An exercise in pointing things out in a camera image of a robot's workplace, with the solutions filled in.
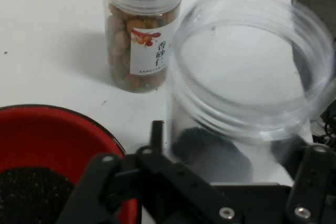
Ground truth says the black seed heap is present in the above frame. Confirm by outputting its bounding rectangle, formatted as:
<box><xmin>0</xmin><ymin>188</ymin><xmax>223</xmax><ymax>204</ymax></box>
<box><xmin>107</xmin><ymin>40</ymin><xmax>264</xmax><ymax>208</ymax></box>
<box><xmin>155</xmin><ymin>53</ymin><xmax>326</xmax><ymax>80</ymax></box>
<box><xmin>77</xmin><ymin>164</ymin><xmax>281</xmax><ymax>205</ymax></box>
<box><xmin>0</xmin><ymin>165</ymin><xmax>77</xmax><ymax>224</ymax></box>

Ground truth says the white lid nut jar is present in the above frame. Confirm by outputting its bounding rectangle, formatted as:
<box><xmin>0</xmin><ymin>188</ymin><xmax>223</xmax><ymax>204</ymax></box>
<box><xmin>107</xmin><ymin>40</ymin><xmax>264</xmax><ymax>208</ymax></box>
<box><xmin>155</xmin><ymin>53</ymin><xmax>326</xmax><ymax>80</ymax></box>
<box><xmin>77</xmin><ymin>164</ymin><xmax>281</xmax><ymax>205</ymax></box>
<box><xmin>101</xmin><ymin>0</ymin><xmax>186</xmax><ymax>93</ymax></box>

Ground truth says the black electronics chassis with wires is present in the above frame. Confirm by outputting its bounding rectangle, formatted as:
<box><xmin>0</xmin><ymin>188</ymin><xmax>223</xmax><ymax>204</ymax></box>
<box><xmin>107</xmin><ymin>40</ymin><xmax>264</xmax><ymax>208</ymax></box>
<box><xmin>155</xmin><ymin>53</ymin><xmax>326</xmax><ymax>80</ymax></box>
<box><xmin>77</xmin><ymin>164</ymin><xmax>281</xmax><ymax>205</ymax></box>
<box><xmin>311</xmin><ymin>98</ymin><xmax>336</xmax><ymax>147</ymax></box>

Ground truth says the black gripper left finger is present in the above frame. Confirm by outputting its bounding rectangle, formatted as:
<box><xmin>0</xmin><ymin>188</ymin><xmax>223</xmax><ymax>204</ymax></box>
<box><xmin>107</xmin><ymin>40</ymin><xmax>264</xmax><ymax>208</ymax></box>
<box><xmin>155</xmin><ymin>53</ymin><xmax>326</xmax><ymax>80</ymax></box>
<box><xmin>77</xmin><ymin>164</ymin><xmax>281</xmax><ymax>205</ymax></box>
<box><xmin>56</xmin><ymin>121</ymin><xmax>244</xmax><ymax>224</ymax></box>

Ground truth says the clear jar with black seeds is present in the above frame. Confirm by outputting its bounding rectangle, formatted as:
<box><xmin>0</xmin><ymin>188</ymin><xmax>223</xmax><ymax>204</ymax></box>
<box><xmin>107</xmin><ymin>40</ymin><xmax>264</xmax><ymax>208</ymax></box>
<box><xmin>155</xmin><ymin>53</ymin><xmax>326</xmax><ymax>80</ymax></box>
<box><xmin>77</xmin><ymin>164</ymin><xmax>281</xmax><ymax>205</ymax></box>
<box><xmin>166</xmin><ymin>0</ymin><xmax>336</xmax><ymax>185</ymax></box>

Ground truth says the red bowl with black rim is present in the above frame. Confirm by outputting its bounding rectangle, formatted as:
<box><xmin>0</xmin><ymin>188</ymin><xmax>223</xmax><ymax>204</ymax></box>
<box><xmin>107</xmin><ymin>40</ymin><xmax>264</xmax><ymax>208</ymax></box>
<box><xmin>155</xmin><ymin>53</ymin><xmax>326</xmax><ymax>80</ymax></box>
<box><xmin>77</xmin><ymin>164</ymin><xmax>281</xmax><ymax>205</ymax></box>
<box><xmin>0</xmin><ymin>104</ymin><xmax>142</xmax><ymax>224</ymax></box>

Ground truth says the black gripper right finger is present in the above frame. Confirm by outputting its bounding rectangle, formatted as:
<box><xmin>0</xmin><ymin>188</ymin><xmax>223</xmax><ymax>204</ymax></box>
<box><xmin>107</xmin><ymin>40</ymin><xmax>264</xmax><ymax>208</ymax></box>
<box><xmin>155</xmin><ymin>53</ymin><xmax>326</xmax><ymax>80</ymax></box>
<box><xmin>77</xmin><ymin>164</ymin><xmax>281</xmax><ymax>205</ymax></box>
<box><xmin>286</xmin><ymin>144</ymin><xmax>336</xmax><ymax>224</ymax></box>

